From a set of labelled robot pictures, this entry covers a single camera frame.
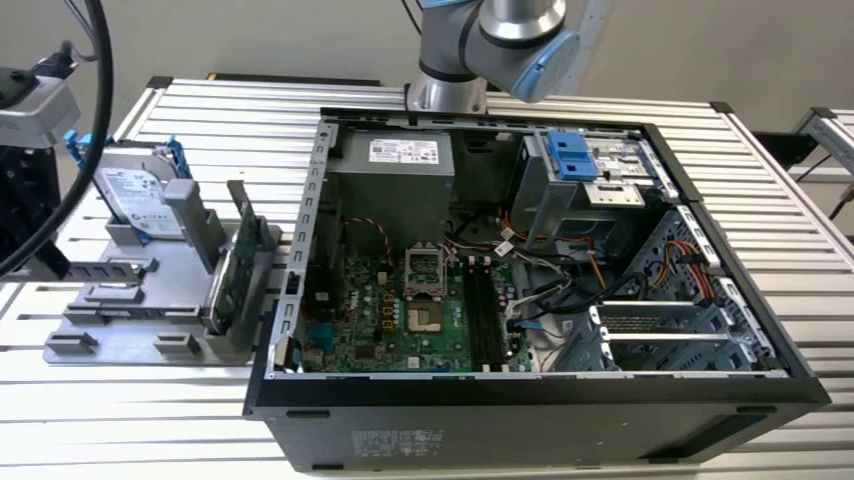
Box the RAM stick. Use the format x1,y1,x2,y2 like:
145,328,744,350
74,305,195,321
63,258,162,282

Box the black RAM slot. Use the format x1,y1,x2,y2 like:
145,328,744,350
480,257,506,374
472,257,497,374
464,257,488,374

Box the hard disk in blue carrier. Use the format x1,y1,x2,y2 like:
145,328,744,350
63,128,197,246

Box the grey parts rack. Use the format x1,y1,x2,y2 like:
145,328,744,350
43,179,286,369

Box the green graphics card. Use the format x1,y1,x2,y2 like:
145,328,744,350
199,179,270,335

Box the grey power supply unit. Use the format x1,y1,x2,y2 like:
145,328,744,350
325,128,461,251

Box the metal socket cover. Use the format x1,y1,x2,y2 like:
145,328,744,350
404,241,449,298

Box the CPU socket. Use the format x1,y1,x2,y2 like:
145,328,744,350
405,298,448,335

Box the green motherboard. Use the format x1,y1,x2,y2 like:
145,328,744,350
297,243,541,374

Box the black open PC case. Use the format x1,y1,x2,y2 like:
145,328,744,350
241,106,833,474

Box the pale perforated vertical strip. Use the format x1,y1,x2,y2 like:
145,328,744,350
566,0,614,96

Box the perforated metal disk bay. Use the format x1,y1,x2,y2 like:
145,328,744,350
557,298,769,374

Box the black box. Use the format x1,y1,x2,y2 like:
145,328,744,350
752,130,821,175

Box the metal slat side table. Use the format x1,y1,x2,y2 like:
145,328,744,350
786,106,854,221

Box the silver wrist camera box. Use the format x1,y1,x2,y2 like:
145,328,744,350
0,74,83,147

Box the twisted red black wire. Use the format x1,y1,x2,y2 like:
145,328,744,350
342,216,397,266

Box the blue plastic drive bracket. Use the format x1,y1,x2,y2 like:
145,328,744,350
544,129,601,183

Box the orange wire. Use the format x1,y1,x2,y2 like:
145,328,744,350
586,248,610,291

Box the black cable bundle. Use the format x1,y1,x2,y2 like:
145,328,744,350
506,249,646,326

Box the orange red power wires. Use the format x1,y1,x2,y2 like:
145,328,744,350
645,238,716,307

